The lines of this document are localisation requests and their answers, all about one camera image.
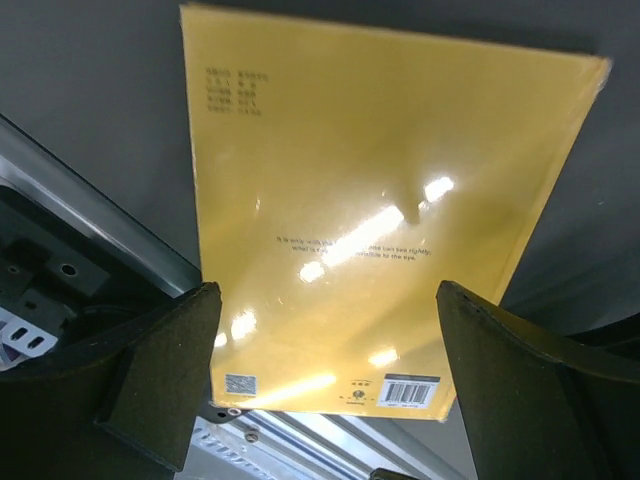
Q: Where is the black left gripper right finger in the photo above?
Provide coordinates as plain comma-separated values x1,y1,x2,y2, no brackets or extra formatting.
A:
436,281,639,479

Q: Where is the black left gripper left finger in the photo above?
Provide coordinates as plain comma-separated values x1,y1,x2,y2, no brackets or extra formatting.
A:
1,282,222,479

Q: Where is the yellow book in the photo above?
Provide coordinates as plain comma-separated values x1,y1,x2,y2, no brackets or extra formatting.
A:
180,3,611,421

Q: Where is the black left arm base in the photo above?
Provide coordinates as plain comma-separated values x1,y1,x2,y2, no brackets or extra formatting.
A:
1,185,165,371

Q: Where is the aluminium mounting rail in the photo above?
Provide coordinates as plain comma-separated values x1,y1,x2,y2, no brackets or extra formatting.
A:
1,121,475,479

